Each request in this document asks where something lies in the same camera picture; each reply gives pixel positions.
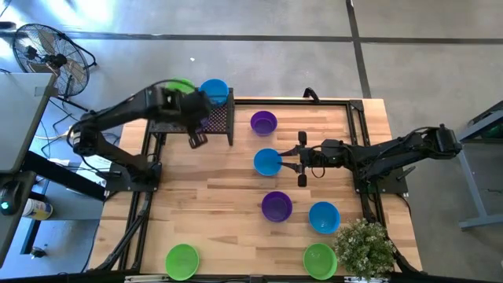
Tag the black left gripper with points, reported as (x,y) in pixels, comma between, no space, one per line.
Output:
(190,110)

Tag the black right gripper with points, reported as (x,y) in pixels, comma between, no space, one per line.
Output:
(322,153)

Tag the blue plastic mini bowl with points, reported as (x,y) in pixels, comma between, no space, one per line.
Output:
(324,217)
(267,161)
(216,90)

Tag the green plastic mini bowl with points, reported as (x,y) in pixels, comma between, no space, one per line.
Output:
(320,261)
(182,261)
(181,84)

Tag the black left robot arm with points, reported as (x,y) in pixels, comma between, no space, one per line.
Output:
(118,112)

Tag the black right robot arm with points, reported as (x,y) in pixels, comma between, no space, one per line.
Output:
(393,153)

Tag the black perforated metal rack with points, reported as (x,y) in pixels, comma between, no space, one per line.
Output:
(222,118)

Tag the black clamp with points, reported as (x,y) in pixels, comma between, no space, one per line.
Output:
(311,93)

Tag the white paper sheet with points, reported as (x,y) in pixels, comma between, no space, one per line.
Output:
(92,167)

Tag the artificial potted plant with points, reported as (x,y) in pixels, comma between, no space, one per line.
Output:
(363,249)

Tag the white power strip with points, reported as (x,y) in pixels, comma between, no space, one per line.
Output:
(59,162)

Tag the black floor fan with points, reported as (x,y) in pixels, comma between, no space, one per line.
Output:
(51,59)

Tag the grey desk top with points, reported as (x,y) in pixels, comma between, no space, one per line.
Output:
(19,118)

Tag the white yellow canister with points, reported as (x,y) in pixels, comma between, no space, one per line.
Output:
(37,209)

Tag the black device with indicator light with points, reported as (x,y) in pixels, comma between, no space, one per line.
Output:
(9,196)

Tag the small black floor object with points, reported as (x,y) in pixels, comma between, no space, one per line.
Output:
(38,252)

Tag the black aluminium table frame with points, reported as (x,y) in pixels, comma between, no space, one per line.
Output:
(259,101)

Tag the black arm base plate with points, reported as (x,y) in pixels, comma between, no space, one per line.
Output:
(393,186)
(114,184)

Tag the silver metal bracket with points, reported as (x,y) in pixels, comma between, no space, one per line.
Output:
(353,280)
(147,279)

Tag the black desk leg frame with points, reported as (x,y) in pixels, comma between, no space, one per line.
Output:
(59,175)

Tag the grey metal stand frame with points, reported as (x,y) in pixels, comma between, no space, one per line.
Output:
(481,222)

